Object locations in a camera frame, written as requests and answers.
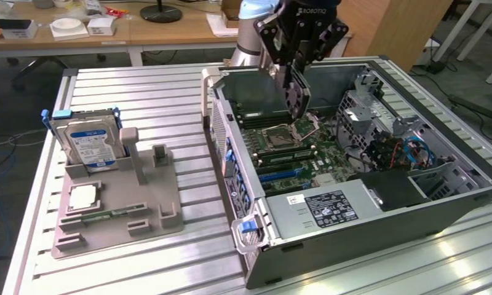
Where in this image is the wooden desk white frame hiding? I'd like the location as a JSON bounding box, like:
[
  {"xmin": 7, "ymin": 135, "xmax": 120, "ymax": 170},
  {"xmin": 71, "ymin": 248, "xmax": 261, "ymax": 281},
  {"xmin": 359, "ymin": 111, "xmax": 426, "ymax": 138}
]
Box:
[{"xmin": 0, "ymin": 0, "xmax": 354, "ymax": 67}]

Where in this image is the grey metal drive bracket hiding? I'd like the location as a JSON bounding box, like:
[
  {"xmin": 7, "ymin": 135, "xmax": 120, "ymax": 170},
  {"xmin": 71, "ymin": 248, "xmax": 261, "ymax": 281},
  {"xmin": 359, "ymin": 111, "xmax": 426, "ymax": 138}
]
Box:
[{"xmin": 407, "ymin": 159, "xmax": 482, "ymax": 202}]

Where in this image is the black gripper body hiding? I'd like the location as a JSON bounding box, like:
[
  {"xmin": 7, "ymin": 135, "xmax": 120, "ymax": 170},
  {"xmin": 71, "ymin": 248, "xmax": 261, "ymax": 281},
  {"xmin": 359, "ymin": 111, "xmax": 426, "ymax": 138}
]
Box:
[{"xmin": 278, "ymin": 0, "xmax": 342, "ymax": 67}]

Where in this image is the installed RAM stick white sticker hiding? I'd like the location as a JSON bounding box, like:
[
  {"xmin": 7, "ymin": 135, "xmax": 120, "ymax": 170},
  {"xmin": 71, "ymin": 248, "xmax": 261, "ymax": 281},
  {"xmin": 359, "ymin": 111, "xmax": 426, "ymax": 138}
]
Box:
[{"xmin": 238, "ymin": 111, "xmax": 293, "ymax": 122}]

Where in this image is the white paper stack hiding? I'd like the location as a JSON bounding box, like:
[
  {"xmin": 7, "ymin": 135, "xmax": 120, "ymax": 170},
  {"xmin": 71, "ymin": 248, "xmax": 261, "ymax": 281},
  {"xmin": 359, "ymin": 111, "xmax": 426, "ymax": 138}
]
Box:
[{"xmin": 206, "ymin": 12, "xmax": 241, "ymax": 38}]

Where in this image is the black office chair base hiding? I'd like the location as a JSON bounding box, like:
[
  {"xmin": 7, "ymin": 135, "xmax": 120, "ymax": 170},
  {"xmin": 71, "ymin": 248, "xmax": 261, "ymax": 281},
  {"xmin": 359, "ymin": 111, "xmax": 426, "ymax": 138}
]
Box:
[{"xmin": 8, "ymin": 53, "xmax": 108, "ymax": 90}]

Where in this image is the silver chipset heatsink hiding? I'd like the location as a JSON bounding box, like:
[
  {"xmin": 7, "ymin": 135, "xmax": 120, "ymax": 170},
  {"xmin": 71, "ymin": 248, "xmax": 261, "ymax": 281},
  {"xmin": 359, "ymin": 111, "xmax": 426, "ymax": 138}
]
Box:
[{"xmin": 310, "ymin": 174, "xmax": 338, "ymax": 187}]

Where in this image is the grey printed carton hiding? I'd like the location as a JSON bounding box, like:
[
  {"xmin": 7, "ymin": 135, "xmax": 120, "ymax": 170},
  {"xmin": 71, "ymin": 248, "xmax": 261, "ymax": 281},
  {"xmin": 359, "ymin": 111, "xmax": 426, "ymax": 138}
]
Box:
[{"xmin": 84, "ymin": 0, "xmax": 104, "ymax": 15}]

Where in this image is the green motherboard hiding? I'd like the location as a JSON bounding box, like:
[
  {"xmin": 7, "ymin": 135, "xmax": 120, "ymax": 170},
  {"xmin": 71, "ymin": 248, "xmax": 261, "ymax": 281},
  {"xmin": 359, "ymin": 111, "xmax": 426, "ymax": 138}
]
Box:
[{"xmin": 231, "ymin": 104, "xmax": 354, "ymax": 196}]

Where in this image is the hard disk with blue caddy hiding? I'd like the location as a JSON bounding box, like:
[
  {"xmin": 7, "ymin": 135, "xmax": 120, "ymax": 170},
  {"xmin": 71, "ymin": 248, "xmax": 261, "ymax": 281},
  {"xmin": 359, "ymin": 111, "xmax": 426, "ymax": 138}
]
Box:
[{"xmin": 40, "ymin": 105, "xmax": 127, "ymax": 173}]

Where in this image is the grey parts rack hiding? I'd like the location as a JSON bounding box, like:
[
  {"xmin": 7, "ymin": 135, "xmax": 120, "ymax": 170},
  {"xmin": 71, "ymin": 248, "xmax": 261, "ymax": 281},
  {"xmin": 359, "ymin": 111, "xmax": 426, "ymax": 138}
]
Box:
[{"xmin": 51, "ymin": 127, "xmax": 186, "ymax": 261}]

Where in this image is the metal socket cover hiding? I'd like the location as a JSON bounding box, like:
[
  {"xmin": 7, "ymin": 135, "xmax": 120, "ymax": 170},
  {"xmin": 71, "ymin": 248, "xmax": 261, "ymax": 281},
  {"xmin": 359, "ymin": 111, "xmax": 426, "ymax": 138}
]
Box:
[{"xmin": 291, "ymin": 112, "xmax": 326, "ymax": 144}]

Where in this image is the white box red button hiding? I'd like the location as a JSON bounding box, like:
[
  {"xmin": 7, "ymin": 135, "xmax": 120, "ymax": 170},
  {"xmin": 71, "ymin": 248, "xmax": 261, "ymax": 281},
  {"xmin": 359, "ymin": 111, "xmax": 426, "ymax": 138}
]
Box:
[{"xmin": 418, "ymin": 38, "xmax": 442, "ymax": 67}]

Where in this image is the silver CPU chip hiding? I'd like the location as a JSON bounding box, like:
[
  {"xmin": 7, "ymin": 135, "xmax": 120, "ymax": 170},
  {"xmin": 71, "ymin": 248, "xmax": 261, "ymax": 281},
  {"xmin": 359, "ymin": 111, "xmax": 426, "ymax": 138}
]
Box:
[{"xmin": 68, "ymin": 186, "xmax": 99, "ymax": 210}]

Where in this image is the black floor stand base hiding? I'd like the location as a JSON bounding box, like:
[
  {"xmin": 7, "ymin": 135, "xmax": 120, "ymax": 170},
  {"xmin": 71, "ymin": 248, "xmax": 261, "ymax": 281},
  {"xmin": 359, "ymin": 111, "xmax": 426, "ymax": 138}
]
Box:
[{"xmin": 447, "ymin": 92, "xmax": 492, "ymax": 125}]

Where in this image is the white square block round top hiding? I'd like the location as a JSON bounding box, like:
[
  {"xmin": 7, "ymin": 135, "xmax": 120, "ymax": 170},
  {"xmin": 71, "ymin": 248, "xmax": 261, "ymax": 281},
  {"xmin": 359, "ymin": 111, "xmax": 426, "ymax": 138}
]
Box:
[{"xmin": 48, "ymin": 17, "xmax": 91, "ymax": 41}]

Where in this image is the perforated metal disk bay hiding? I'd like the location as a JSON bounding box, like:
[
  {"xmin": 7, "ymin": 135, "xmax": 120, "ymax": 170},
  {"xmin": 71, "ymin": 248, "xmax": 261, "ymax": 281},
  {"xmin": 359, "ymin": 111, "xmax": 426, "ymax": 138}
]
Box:
[{"xmin": 335, "ymin": 90, "xmax": 401, "ymax": 147}]

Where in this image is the brown cardboard box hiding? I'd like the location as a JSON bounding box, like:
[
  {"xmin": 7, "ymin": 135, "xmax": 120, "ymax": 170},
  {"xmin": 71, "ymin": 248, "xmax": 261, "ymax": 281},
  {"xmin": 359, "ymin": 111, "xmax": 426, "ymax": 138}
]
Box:
[{"xmin": 221, "ymin": 0, "xmax": 242, "ymax": 29}]

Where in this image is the white box black lid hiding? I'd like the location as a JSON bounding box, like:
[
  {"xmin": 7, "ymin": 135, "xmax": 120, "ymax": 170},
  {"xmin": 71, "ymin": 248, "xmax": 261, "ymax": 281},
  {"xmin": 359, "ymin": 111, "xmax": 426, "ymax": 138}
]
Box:
[{"xmin": 0, "ymin": 18, "xmax": 40, "ymax": 40}]

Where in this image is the white floor cable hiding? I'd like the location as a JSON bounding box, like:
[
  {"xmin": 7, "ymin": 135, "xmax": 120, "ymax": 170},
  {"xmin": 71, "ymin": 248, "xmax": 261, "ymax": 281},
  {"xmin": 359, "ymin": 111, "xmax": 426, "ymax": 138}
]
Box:
[{"xmin": 0, "ymin": 128, "xmax": 47, "ymax": 147}]

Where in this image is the red wire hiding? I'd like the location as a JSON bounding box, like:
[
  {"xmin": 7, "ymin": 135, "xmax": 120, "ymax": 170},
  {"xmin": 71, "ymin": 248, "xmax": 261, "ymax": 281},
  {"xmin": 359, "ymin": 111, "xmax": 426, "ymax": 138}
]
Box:
[{"xmin": 391, "ymin": 139, "xmax": 406, "ymax": 169}]

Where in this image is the blue expansion slot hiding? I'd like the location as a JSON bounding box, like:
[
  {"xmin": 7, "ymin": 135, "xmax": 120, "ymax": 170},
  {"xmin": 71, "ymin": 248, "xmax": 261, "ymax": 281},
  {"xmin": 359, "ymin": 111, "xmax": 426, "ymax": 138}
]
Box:
[{"xmin": 258, "ymin": 167, "xmax": 310, "ymax": 183}]

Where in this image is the white metal table frame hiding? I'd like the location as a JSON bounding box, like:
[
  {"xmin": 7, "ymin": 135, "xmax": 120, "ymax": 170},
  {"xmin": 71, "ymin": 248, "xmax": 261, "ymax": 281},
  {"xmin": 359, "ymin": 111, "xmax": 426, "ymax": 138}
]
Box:
[{"xmin": 431, "ymin": 0, "xmax": 492, "ymax": 84}]

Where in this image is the grey power supply black label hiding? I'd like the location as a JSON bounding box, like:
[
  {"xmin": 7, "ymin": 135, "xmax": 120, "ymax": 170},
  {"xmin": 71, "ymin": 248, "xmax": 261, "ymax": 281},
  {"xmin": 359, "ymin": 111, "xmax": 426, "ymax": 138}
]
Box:
[{"xmin": 266, "ymin": 179, "xmax": 386, "ymax": 241}]

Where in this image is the black round monitor stand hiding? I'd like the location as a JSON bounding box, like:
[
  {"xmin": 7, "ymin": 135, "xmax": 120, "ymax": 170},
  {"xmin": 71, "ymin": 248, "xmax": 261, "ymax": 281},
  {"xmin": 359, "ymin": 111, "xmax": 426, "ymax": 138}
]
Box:
[{"xmin": 141, "ymin": 0, "xmax": 185, "ymax": 23}]

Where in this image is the black open PC case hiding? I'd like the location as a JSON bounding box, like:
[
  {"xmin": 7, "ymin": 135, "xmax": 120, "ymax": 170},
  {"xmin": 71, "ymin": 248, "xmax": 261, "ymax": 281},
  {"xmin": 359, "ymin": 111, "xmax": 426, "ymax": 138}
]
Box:
[{"xmin": 199, "ymin": 61, "xmax": 492, "ymax": 290}]

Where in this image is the blue case latch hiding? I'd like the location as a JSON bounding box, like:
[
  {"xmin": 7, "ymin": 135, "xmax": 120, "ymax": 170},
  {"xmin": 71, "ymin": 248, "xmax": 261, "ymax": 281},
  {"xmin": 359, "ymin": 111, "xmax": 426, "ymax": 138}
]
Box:
[{"xmin": 238, "ymin": 219, "xmax": 259, "ymax": 235}]

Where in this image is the blue wire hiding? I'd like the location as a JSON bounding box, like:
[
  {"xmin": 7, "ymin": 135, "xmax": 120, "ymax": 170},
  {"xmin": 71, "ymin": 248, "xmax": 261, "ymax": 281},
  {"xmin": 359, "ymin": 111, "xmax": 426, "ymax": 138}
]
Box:
[{"xmin": 405, "ymin": 136, "xmax": 437, "ymax": 170}]

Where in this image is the blue floor cable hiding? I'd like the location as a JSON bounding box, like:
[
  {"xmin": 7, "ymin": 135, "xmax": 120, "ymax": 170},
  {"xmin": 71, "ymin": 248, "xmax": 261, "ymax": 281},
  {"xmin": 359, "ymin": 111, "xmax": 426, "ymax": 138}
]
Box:
[{"xmin": 0, "ymin": 146, "xmax": 20, "ymax": 267}]

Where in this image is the dark graphics card metal bracket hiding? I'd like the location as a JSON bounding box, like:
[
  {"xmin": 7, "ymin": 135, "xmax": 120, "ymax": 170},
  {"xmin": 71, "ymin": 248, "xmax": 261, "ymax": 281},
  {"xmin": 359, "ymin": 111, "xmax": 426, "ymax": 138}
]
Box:
[{"xmin": 270, "ymin": 63, "xmax": 314, "ymax": 120}]

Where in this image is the small white cardboard box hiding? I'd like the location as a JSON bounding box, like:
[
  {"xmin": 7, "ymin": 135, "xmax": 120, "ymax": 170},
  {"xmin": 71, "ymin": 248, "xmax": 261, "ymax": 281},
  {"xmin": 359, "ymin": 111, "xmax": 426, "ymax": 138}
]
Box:
[{"xmin": 87, "ymin": 17, "xmax": 118, "ymax": 37}]

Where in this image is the black power adapter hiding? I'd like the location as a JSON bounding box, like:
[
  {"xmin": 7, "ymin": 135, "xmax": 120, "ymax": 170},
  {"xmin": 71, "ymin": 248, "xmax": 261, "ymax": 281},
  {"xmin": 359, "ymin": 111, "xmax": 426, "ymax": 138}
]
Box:
[{"xmin": 426, "ymin": 60, "xmax": 447, "ymax": 75}]

